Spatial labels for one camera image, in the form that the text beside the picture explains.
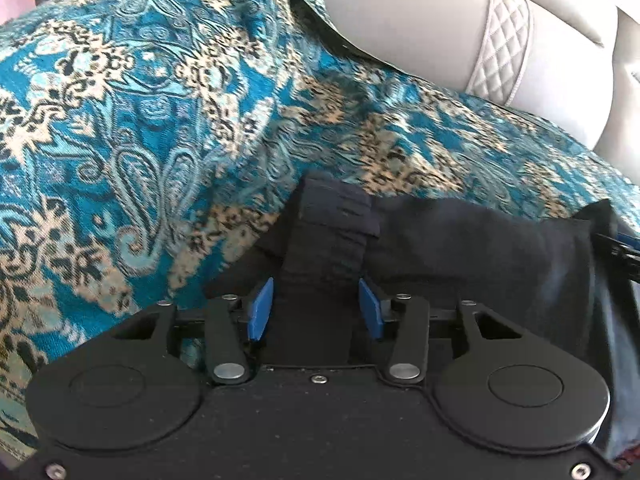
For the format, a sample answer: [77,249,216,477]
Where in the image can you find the black pants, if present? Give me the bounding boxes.
[205,172,639,457]

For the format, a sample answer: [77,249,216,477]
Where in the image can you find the beige leather sofa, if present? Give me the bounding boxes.
[322,0,639,179]

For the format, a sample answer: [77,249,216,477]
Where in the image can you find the teal paisley sofa cover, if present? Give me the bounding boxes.
[1,0,639,461]

